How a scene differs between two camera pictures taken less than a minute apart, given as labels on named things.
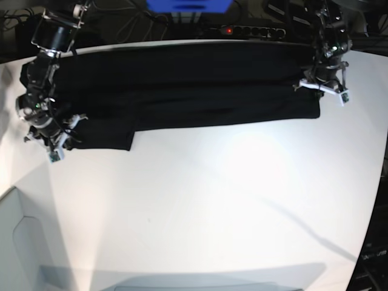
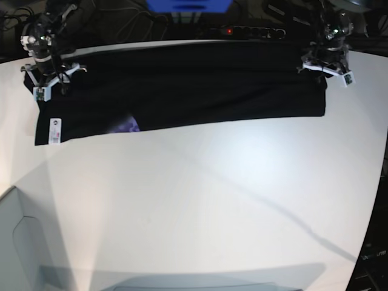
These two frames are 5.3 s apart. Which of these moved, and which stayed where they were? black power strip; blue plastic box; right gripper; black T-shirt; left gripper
Moved: left gripper; right gripper
Stayed: black power strip; black T-shirt; blue plastic box
